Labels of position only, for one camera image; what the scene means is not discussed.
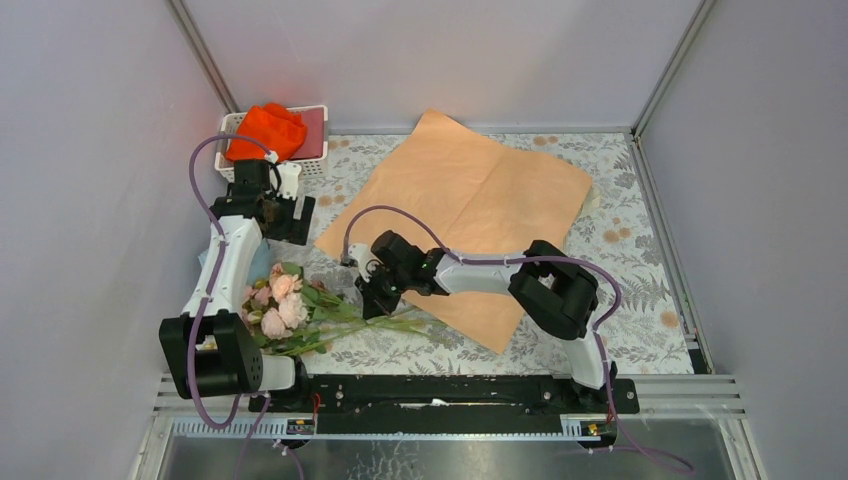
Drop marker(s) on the pink fake flower bunch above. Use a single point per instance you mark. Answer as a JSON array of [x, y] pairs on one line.
[[288, 316]]

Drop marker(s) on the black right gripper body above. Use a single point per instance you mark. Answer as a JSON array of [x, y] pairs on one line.
[[398, 277]]

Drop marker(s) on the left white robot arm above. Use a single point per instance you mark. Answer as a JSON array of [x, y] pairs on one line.
[[208, 348]]

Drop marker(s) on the white perforated plastic basket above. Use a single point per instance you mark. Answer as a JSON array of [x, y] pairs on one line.
[[311, 168]]

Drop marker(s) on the light blue towel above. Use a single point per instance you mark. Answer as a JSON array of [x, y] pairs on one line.
[[262, 255]]

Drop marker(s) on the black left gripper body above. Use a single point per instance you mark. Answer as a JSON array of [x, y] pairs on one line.
[[282, 209]]

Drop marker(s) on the orange cloth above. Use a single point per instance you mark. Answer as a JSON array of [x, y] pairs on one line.
[[274, 126]]

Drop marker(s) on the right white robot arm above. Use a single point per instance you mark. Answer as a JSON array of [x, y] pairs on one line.
[[558, 294]]

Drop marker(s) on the orange wrapping paper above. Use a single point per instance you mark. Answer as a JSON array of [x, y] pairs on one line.
[[477, 195]]

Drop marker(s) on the cream ribbon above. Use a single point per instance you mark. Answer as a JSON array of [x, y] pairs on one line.
[[591, 202]]

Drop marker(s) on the dark red cloth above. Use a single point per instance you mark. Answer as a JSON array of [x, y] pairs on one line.
[[314, 121]]

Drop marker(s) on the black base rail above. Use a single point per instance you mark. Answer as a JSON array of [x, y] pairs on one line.
[[414, 404]]

